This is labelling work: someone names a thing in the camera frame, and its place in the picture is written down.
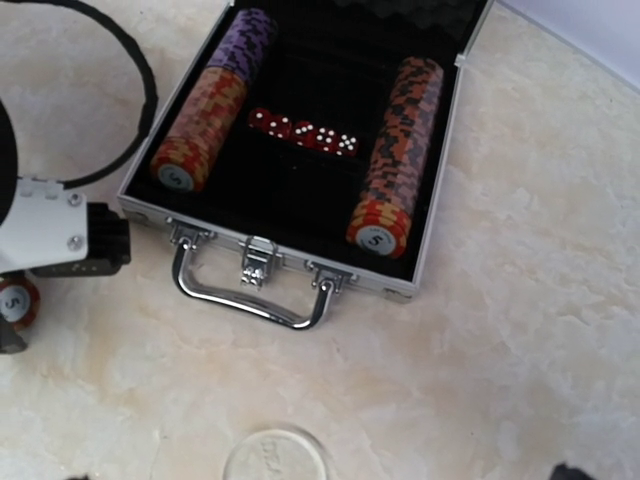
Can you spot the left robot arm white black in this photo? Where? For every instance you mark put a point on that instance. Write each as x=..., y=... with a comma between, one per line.
x=78, y=99

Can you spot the aluminium poker chip case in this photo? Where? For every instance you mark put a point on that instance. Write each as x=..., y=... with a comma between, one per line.
x=267, y=233

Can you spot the red poker chip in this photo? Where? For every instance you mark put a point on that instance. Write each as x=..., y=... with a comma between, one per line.
x=20, y=302

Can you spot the black dice row in case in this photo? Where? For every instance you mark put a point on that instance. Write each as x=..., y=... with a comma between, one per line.
x=303, y=133

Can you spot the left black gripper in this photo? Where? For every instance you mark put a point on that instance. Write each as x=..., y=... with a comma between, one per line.
x=12, y=341

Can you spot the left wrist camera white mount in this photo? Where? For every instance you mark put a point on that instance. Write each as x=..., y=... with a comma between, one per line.
x=48, y=225

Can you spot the clear round dealer button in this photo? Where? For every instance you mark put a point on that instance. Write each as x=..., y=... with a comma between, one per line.
x=283, y=452

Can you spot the chip row in case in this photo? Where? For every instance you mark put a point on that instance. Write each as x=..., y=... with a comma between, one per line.
x=189, y=151
x=381, y=220

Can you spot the chip row in case front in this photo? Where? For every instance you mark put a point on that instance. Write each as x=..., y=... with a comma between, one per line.
x=189, y=151

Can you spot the chip row in case back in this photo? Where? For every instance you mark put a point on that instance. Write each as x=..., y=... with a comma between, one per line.
x=381, y=220

